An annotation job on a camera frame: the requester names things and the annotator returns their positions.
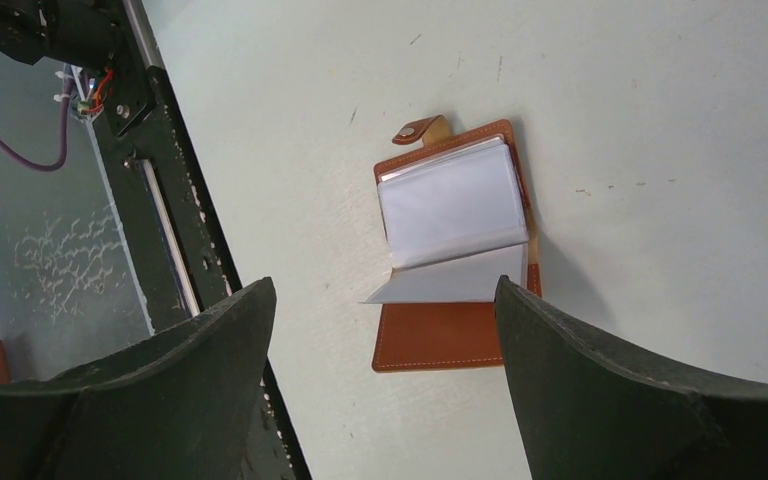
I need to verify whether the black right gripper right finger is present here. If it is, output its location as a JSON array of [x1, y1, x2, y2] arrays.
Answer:
[[494, 277, 768, 479]]

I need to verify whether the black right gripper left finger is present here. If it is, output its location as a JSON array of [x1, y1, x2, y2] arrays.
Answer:
[[0, 278, 276, 479]]

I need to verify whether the brown leather card holder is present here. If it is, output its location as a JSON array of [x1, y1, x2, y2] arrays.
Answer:
[[369, 115, 542, 373]]

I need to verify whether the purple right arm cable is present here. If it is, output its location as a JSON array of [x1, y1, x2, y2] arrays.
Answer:
[[0, 72, 74, 174]]

